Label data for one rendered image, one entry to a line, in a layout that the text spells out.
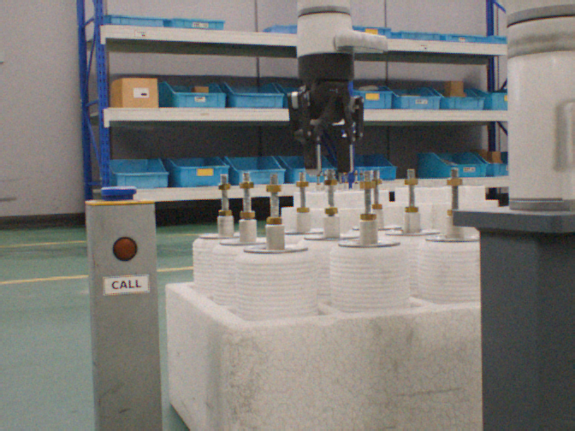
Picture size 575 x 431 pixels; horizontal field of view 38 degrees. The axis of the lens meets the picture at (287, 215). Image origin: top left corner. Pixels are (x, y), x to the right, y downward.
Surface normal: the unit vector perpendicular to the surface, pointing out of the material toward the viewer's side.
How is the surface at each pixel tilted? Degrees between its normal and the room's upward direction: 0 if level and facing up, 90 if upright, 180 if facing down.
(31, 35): 90
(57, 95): 90
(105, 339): 90
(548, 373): 90
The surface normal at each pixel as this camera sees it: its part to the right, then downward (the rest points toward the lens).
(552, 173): -0.42, 0.07
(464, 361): 0.32, 0.04
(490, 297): -0.90, 0.05
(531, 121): -0.73, 0.05
